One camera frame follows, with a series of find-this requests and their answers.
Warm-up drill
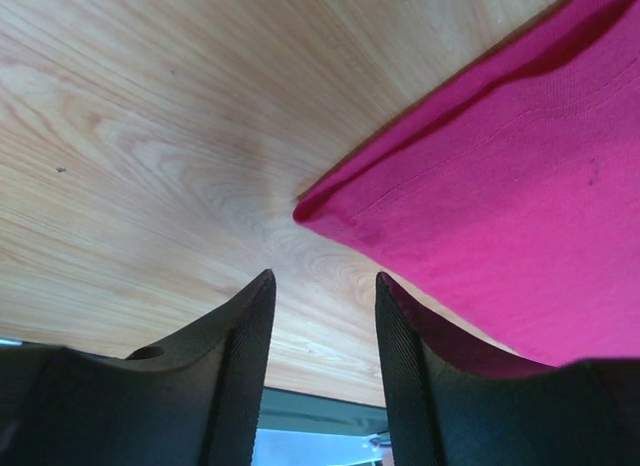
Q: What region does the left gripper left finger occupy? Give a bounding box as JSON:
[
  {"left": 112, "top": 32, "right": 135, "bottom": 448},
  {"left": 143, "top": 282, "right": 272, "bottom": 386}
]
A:
[{"left": 1, "top": 270, "right": 276, "bottom": 465}]

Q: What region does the magenta t shirt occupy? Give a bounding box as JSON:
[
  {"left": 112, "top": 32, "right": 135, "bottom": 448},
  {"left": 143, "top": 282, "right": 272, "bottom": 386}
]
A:
[{"left": 294, "top": 0, "right": 639, "bottom": 365}]

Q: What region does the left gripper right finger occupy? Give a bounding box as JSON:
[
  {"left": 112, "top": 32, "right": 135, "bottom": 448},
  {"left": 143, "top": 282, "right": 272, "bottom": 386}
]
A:
[{"left": 375, "top": 273, "right": 639, "bottom": 465}]

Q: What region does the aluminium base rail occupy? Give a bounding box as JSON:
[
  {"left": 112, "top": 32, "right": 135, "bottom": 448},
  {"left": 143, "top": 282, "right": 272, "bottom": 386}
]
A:
[{"left": 251, "top": 388, "right": 392, "bottom": 465}]

